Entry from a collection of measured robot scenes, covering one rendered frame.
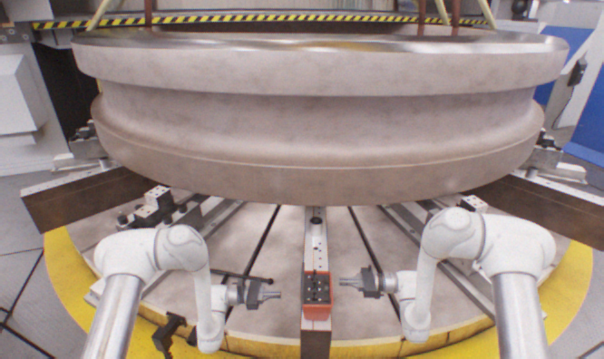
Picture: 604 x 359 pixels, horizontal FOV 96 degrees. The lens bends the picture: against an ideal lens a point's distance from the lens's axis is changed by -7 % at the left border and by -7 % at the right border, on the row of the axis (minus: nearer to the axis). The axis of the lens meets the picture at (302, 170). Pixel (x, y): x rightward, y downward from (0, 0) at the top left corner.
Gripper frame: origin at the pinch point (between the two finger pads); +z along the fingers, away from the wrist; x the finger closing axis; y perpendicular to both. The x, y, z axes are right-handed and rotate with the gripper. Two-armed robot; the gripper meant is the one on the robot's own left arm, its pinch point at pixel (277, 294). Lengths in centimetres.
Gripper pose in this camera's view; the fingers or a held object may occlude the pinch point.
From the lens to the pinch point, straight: 146.1
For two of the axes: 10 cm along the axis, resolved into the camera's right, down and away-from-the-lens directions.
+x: -0.4, 4.8, -8.8
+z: 9.9, -0.8, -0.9
